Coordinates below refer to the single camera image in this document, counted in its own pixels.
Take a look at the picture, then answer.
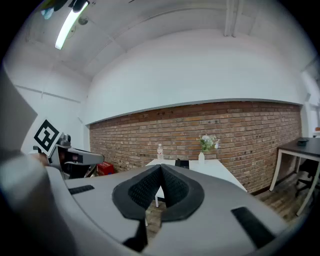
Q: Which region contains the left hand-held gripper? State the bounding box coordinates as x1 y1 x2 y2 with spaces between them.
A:
32 118 105 180

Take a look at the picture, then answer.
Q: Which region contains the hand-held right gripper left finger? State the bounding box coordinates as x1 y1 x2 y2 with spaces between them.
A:
64 164 162 252

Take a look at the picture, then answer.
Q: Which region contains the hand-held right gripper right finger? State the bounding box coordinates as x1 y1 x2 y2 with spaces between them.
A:
149 164 289 256

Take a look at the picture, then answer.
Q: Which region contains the red box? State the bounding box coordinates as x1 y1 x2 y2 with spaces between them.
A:
96 161 116 177

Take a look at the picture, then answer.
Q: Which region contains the white and green flower bouquet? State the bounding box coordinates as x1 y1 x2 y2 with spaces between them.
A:
195 134 221 154

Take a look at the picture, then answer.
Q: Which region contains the black office chair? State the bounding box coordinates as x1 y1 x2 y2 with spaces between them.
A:
295 158 320 199

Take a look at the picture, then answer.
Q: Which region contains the long ceiling tube light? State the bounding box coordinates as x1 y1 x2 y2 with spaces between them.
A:
54 0 91 51

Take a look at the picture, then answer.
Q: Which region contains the white ceiling pipe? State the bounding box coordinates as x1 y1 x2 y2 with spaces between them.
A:
223 0 245 39

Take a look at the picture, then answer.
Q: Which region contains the dark-topped table with white frame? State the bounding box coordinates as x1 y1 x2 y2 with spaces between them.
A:
268 136 320 216

